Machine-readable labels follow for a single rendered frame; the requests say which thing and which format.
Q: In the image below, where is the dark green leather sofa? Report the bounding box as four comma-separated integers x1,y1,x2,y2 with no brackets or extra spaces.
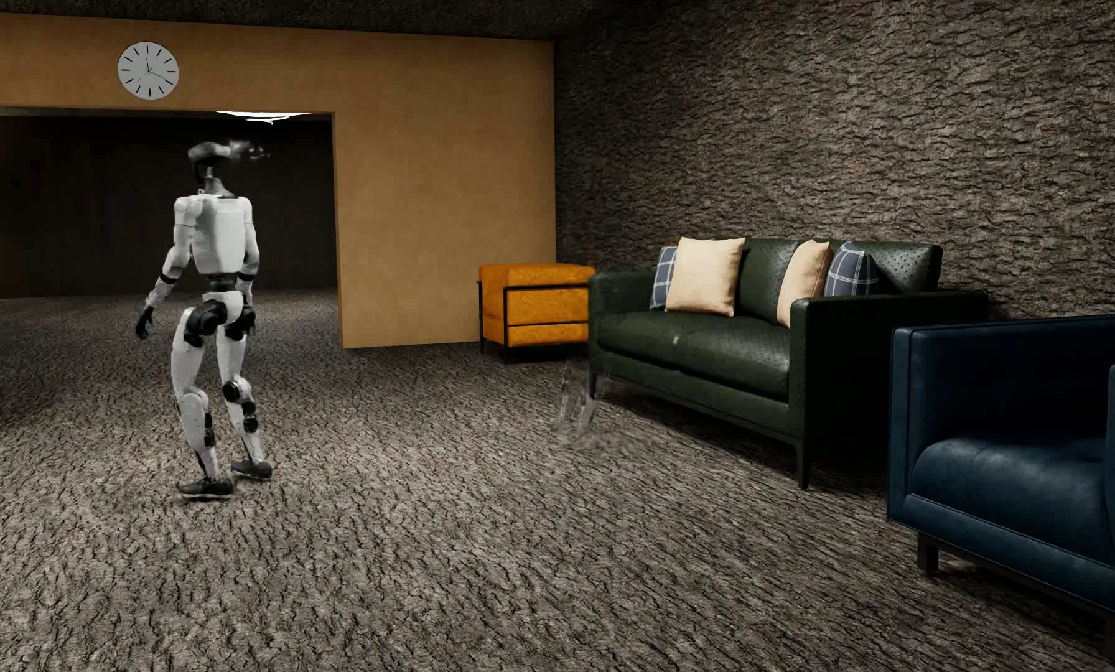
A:
587,238,990,491

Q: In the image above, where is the white left robot leg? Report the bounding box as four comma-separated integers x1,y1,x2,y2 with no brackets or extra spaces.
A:
170,293,236,498

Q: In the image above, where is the white robot leg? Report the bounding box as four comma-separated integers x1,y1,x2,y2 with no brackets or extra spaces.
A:
170,293,236,498
216,291,275,482

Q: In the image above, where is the white right robot leg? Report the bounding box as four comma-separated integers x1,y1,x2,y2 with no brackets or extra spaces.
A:
216,291,275,482

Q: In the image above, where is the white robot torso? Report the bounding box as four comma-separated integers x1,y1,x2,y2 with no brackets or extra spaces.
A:
188,192,251,292

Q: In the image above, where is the black robot head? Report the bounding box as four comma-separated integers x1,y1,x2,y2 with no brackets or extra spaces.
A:
187,140,253,192

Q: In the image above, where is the orange drawer cabinet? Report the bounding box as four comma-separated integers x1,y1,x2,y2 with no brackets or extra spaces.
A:
478,263,597,360

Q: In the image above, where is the blue plaid cushion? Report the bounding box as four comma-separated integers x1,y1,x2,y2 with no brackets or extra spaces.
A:
823,241,880,299
649,245,680,312

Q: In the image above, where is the beige square cushion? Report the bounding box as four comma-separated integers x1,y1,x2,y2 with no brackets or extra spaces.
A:
665,236,747,319
777,239,834,329

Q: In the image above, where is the navy blue leather armchair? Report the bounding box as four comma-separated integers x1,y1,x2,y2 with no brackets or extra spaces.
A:
886,314,1115,666

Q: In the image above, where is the round white wall clock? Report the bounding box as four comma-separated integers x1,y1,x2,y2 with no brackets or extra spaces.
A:
117,41,182,102

